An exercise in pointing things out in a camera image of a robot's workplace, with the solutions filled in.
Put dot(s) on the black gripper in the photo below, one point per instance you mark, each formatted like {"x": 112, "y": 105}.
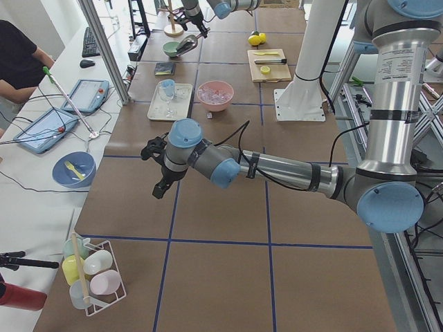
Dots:
{"x": 192, "y": 13}
{"x": 168, "y": 176}

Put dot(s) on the steel ice scoop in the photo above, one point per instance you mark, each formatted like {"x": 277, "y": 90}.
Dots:
{"x": 189, "y": 43}

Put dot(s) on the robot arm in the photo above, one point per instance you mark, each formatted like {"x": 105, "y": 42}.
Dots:
{"x": 381, "y": 189}
{"x": 190, "y": 11}

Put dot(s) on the pile of clear ice cubes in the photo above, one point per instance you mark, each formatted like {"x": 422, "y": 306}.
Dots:
{"x": 213, "y": 96}

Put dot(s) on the light blue cup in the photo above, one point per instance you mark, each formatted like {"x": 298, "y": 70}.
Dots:
{"x": 167, "y": 90}

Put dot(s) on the white cup in rack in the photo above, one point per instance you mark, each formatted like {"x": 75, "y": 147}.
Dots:
{"x": 97, "y": 262}

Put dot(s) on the pink cup in rack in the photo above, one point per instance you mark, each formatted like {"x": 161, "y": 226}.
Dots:
{"x": 105, "y": 283}

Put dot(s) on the green cup in rack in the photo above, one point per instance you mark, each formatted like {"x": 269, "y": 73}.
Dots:
{"x": 82, "y": 242}

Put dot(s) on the yellow cup in rack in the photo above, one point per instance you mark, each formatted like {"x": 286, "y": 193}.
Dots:
{"x": 70, "y": 270}

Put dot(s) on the wooden stand with round base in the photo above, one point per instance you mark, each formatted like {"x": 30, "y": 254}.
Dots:
{"x": 172, "y": 29}

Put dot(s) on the green bowl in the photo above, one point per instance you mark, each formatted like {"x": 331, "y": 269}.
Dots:
{"x": 170, "y": 48}

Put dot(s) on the yellow lemon lower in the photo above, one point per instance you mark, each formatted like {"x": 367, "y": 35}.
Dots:
{"x": 254, "y": 40}

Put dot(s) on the yellow lemon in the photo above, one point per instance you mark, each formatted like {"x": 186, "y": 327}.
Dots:
{"x": 254, "y": 40}
{"x": 262, "y": 37}

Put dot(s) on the grey folded cloth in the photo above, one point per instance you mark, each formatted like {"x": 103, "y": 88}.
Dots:
{"x": 164, "y": 68}

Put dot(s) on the yellow lemon upper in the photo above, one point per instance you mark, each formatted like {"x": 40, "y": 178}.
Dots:
{"x": 262, "y": 37}

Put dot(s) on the yellow plastic knife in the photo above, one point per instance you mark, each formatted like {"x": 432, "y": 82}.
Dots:
{"x": 266, "y": 53}

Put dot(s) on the steel cylinder tube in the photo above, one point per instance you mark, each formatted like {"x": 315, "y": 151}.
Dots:
{"x": 270, "y": 61}

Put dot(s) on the pink bowl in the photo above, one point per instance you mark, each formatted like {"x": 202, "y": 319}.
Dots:
{"x": 217, "y": 84}

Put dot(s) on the clear wine glass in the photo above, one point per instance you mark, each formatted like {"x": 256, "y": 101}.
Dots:
{"x": 169, "y": 110}

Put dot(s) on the wooden cutting board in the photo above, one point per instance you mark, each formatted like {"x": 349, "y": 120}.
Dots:
{"x": 279, "y": 73}

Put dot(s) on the lemon half slice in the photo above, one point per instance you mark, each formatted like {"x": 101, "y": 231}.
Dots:
{"x": 265, "y": 70}

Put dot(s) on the black power strip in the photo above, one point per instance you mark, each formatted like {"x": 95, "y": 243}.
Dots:
{"x": 137, "y": 48}

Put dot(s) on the cream bear tray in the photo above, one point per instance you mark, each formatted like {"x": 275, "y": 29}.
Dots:
{"x": 180, "y": 105}

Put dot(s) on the blue bowl with fork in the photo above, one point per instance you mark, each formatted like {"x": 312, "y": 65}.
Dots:
{"x": 83, "y": 162}

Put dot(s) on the metal rod green tip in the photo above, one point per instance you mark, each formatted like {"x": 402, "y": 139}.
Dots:
{"x": 92, "y": 134}

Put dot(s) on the yellow plastic fork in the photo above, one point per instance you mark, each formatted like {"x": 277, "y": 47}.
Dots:
{"x": 72, "y": 168}

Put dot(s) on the black keyboard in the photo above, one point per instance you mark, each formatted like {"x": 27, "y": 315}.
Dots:
{"x": 90, "y": 45}

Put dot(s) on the blue tablet far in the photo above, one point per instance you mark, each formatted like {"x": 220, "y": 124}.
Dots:
{"x": 88, "y": 95}

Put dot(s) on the blue tablet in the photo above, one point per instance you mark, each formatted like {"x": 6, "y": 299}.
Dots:
{"x": 46, "y": 131}
{"x": 88, "y": 95}

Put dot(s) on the black computer mouse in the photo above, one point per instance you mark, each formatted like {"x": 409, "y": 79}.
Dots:
{"x": 86, "y": 63}

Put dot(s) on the blue tablet near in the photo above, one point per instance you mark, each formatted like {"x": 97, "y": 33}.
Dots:
{"x": 46, "y": 131}

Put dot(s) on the red bottle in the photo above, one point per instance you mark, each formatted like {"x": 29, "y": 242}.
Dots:
{"x": 14, "y": 296}

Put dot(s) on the person in black shirt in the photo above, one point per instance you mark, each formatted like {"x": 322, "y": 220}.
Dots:
{"x": 22, "y": 63}

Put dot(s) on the white wire cup rack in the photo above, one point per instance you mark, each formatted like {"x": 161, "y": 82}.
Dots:
{"x": 80, "y": 294}

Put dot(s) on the aluminium frame post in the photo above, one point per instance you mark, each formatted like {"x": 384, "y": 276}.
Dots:
{"x": 95, "y": 25}

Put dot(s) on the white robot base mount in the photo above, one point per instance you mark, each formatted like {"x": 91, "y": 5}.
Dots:
{"x": 301, "y": 100}

